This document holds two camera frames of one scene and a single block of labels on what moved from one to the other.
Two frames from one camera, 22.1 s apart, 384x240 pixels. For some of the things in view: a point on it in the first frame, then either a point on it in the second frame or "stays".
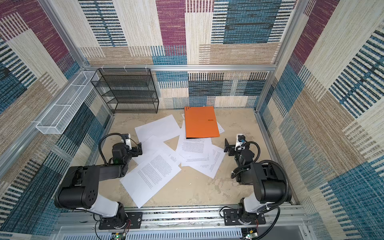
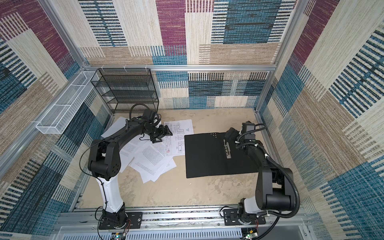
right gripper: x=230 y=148 -> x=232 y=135
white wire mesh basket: x=60 y=115 stays
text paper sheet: x=206 y=163 -> x=169 y=166
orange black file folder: x=201 y=122 -> x=213 y=154
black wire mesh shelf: x=127 y=90 stays
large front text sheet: x=145 y=179 -> x=150 y=160
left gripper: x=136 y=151 -> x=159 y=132
